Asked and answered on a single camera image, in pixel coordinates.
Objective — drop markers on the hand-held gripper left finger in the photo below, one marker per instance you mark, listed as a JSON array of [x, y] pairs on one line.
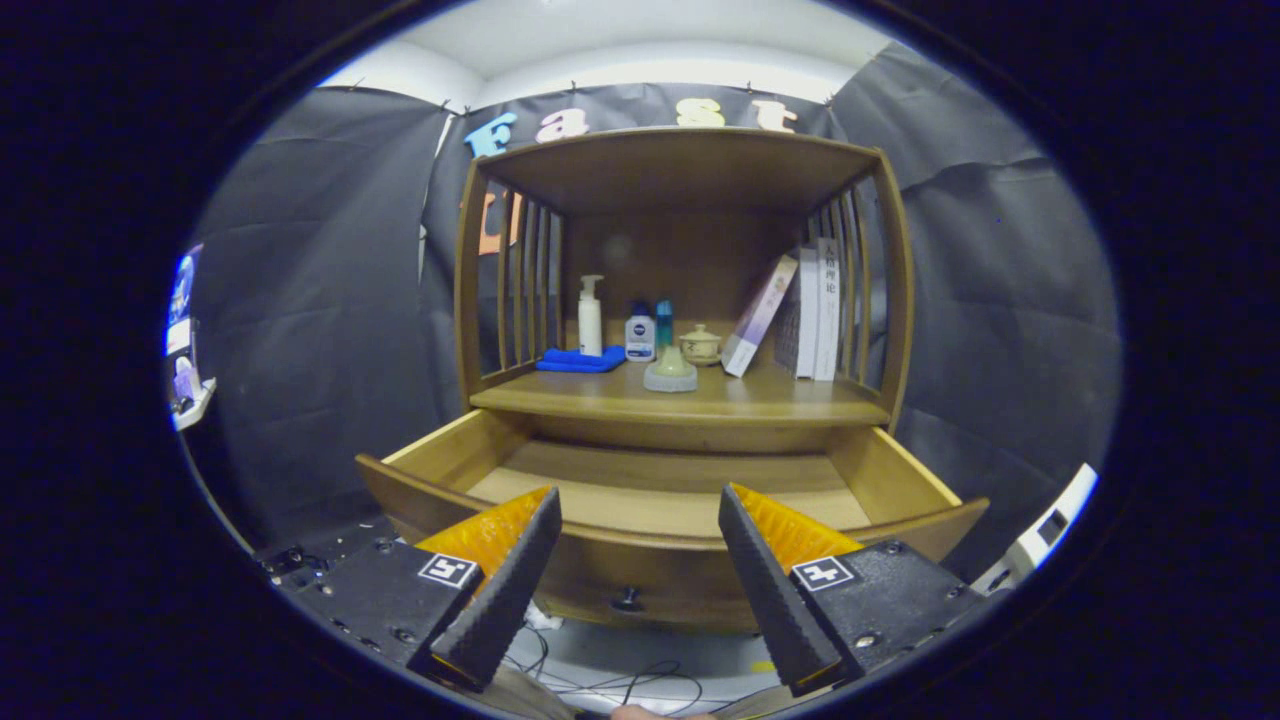
[[505, 600]]

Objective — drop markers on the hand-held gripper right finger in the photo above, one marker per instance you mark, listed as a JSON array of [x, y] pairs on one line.
[[780, 600]]

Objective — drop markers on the black drawer knob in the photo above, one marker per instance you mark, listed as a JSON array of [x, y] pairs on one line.
[[628, 600]]

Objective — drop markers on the wooden drawer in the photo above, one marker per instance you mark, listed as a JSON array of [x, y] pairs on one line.
[[650, 570]]

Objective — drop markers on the wooden countertop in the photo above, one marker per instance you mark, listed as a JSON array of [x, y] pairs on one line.
[[740, 395]]

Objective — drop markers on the wooden cabinet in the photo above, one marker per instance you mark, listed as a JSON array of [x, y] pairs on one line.
[[680, 250]]

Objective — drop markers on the blue folded cloth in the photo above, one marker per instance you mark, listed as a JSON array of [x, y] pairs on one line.
[[580, 360]]

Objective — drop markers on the beige lidded teacup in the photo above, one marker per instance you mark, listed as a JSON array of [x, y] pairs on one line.
[[700, 346]]

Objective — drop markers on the white device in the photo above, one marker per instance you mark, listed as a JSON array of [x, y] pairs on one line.
[[1045, 525]]

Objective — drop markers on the patterned cover book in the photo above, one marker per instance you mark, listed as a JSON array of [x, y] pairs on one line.
[[800, 320]]

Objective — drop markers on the purple white leaning book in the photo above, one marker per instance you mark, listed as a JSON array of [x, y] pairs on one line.
[[758, 315]]

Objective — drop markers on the white pump bottle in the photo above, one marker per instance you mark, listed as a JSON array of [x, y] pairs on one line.
[[590, 325]]

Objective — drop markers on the white book black lettering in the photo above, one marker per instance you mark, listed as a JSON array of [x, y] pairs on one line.
[[827, 310]]

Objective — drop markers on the white blue-capped lotion bottle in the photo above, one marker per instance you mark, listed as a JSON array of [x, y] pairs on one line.
[[640, 335]]

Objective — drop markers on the teal slim bottle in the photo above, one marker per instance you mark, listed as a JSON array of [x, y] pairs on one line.
[[664, 320]]

